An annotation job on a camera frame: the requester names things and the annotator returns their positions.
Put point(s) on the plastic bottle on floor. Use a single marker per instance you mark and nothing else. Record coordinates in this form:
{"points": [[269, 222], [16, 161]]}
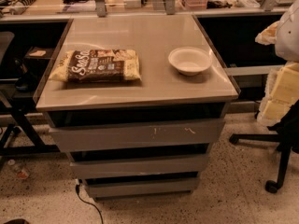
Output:
{"points": [[19, 170]]}

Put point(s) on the black coiled spring tool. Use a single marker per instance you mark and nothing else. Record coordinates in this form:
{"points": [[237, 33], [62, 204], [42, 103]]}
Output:
{"points": [[20, 6]]}

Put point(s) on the grey top drawer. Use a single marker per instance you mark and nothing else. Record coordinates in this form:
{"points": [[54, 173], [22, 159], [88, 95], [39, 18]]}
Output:
{"points": [[141, 134]]}

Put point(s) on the grey drawer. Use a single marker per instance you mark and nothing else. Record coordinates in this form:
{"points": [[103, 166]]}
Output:
{"points": [[142, 187], [141, 134], [141, 166]]}

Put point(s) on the grey drawer cabinet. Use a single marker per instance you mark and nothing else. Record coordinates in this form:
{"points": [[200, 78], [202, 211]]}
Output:
{"points": [[162, 93]]}

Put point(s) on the black office chair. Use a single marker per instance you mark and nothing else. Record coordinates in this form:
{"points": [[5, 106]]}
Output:
{"points": [[287, 136]]}

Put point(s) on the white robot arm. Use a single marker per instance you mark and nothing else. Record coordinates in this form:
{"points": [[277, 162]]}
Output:
{"points": [[284, 35]]}

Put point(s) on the brown seaweed snack bag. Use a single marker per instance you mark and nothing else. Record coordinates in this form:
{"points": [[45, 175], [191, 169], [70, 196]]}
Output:
{"points": [[97, 65]]}

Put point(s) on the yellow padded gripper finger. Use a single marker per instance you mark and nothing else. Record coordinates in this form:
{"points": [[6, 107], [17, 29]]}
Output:
{"points": [[281, 92]]}

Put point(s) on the black table frame left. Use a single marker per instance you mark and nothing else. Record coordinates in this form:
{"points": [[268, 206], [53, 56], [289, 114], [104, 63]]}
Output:
{"points": [[22, 124]]}

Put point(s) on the grey bottom drawer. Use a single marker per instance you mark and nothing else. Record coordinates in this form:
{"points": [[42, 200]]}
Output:
{"points": [[142, 187]]}

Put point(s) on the white paper bowl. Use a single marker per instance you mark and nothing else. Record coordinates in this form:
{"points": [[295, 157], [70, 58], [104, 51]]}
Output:
{"points": [[190, 61]]}

